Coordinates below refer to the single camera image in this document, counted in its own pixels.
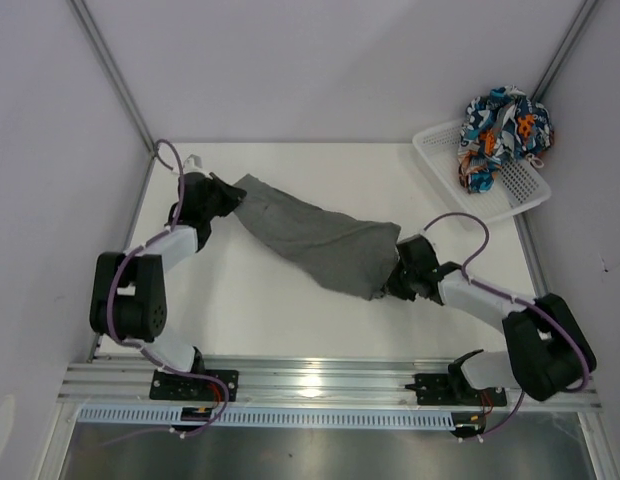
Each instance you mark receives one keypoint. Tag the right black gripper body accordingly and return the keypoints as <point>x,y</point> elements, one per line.
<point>402,284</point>

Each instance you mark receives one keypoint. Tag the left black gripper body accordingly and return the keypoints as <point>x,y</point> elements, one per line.
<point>209,210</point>

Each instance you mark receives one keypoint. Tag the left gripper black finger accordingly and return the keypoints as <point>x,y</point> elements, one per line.
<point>228,191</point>
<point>225,208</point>

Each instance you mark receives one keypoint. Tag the grey shorts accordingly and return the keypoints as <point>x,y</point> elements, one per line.
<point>340,253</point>

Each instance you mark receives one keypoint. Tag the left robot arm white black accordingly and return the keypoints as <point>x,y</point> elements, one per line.
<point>129,300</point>

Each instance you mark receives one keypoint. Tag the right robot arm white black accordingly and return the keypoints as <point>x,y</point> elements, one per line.
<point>546,351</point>

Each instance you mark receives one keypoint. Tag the colourful patterned shorts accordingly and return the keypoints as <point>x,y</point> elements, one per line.
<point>498,128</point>

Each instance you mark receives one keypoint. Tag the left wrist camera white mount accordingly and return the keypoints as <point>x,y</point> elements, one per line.
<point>193,163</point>

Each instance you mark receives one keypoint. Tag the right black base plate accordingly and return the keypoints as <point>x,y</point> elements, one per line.
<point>438,389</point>

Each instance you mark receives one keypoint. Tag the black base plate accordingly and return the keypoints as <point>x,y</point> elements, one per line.
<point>438,389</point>
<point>170,387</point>

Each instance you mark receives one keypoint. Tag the aluminium mounting rail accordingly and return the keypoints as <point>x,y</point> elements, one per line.
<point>263,382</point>

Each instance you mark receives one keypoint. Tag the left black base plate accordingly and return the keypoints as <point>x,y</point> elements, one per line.
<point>170,387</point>

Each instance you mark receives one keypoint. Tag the white slotted cable duct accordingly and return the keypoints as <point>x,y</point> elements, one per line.
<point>270,417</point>

